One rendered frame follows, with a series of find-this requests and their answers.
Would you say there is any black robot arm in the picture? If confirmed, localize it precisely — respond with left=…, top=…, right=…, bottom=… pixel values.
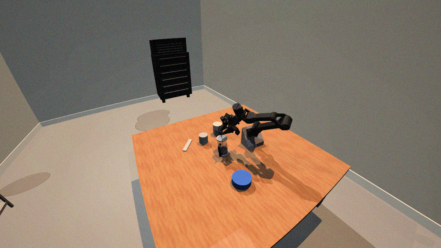
left=224, top=103, right=292, bottom=137

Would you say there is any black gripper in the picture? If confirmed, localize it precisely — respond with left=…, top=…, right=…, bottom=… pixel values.
left=219, top=116, right=240, bottom=135

